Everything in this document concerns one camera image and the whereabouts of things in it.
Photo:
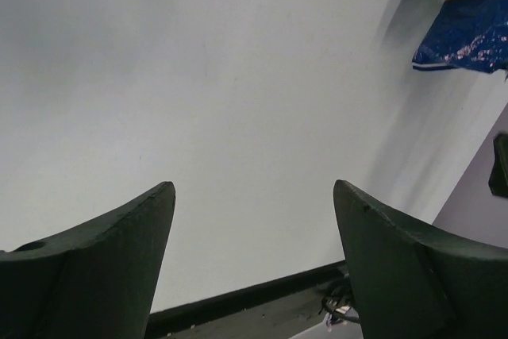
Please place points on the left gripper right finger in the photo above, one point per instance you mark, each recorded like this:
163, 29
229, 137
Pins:
412, 280

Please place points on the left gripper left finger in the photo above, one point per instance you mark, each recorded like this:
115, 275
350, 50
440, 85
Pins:
95, 280

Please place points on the blue Doritos chips bag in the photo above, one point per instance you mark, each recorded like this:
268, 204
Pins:
466, 34

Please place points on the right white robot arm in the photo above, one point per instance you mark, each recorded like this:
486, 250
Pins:
498, 181

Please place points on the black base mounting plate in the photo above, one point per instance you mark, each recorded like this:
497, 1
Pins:
281, 308

